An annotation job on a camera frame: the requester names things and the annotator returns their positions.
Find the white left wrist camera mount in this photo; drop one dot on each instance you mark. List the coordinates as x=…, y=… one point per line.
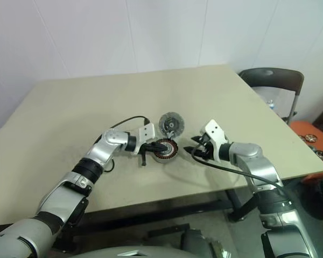
x=146, y=133

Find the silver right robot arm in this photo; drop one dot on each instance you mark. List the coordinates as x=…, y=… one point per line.
x=247, y=150

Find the dark folding chair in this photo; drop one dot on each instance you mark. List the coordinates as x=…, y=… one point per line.
x=280, y=78

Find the black bin bag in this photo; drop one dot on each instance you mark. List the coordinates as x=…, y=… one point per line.
x=320, y=193

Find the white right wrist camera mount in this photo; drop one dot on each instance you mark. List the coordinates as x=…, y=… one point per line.
x=214, y=131

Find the dark grey rounded robot part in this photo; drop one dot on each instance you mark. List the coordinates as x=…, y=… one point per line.
x=196, y=244

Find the silver spoked rotor wheel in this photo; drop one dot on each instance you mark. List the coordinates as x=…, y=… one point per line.
x=321, y=154
x=309, y=138

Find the black metal table frame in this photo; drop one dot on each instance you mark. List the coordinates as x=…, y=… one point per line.
x=239, y=209

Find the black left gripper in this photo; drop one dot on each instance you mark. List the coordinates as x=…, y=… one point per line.
x=144, y=158

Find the motor stator with copper windings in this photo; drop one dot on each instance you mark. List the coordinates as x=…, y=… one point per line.
x=174, y=151

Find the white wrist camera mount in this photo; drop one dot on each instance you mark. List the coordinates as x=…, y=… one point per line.
x=214, y=131
x=146, y=133

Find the black floor bar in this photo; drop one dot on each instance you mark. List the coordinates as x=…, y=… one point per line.
x=167, y=230

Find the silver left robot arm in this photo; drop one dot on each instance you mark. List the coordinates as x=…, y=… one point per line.
x=110, y=139

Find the grey motor housing with circuit board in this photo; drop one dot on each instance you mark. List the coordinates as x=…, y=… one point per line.
x=172, y=125

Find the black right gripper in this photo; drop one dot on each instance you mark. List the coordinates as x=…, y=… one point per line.
x=208, y=150

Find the small plastic bottle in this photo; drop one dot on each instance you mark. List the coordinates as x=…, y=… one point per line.
x=271, y=104

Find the grey robot torso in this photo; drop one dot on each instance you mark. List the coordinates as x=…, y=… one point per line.
x=110, y=250

